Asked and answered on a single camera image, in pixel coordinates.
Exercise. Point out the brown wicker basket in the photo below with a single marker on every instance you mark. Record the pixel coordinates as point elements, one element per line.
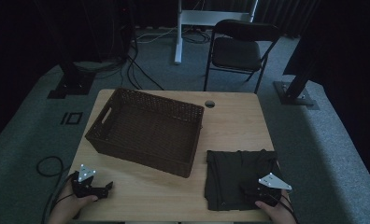
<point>149,133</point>

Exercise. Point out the white metal desk frame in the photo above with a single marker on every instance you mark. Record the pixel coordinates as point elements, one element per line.
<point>178,37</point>

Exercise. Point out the person's left hand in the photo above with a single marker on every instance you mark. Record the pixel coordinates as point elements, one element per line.
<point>66,208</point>

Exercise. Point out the black metal stand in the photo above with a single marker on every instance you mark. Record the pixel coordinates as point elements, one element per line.
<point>71,81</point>
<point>293,93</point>

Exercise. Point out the dark grey shirt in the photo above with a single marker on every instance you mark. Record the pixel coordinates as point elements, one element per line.
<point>226,174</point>

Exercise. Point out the person's right hand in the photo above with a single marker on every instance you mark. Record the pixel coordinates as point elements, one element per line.
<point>278,214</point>

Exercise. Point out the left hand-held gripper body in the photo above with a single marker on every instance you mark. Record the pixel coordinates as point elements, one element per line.
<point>83,186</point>

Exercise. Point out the black folding chair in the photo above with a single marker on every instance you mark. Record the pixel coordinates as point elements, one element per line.
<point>236,53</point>

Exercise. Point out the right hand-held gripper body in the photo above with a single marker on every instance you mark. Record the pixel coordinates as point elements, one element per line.
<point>264,193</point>

